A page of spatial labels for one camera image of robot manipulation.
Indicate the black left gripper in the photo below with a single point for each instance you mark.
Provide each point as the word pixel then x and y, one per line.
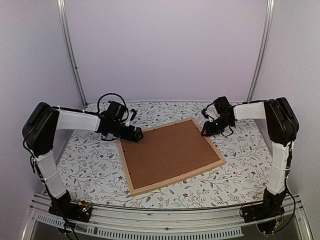
pixel 129 135

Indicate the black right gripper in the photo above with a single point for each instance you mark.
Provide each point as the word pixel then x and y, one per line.
pixel 209 130

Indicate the brown backing board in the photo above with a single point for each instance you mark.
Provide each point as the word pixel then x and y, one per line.
pixel 170 155

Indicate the light wooden picture frame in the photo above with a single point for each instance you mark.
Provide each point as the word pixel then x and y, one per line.
pixel 150 187

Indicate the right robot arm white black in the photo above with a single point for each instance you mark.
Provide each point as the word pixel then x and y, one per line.
pixel 282 127

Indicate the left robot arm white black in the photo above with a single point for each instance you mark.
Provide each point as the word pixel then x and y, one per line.
pixel 39 134

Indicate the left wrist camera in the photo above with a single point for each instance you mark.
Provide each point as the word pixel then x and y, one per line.
pixel 119 113

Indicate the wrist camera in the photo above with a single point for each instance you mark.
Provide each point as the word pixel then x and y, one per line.
pixel 119 113
pixel 221 104

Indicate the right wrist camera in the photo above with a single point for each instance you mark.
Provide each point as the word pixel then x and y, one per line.
pixel 221 104

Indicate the right aluminium corner post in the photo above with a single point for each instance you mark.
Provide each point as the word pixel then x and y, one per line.
pixel 270 4

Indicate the aluminium corner post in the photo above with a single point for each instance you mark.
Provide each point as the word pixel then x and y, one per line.
pixel 270 4
pixel 61 6

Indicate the aluminium front rail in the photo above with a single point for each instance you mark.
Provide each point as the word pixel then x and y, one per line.
pixel 124 223

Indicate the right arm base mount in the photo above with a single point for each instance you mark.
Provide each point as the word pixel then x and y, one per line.
pixel 271 207

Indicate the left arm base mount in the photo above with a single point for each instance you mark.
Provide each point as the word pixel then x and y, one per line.
pixel 65 208

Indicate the left aluminium corner post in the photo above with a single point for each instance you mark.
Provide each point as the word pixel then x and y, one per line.
pixel 61 6

